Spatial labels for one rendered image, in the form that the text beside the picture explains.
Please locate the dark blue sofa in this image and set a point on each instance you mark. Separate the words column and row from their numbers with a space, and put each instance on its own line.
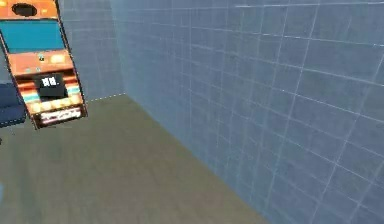
column 10, row 106

